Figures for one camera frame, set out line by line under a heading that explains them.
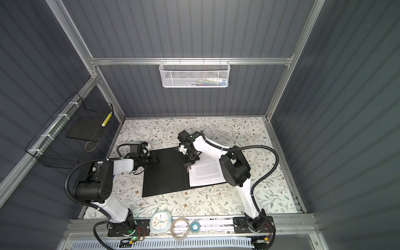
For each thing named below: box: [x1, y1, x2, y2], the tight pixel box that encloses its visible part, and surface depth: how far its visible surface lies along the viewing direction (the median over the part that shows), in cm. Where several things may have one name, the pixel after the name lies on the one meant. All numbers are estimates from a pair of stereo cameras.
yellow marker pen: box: [101, 111, 113, 127], surface depth 82 cm
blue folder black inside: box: [142, 146, 228, 198], surface depth 90 cm
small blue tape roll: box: [189, 220, 201, 234], surface depth 76 cm
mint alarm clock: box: [149, 209, 173, 234], surface depth 74 cm
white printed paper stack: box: [188, 143, 229, 187], surface depth 91 cm
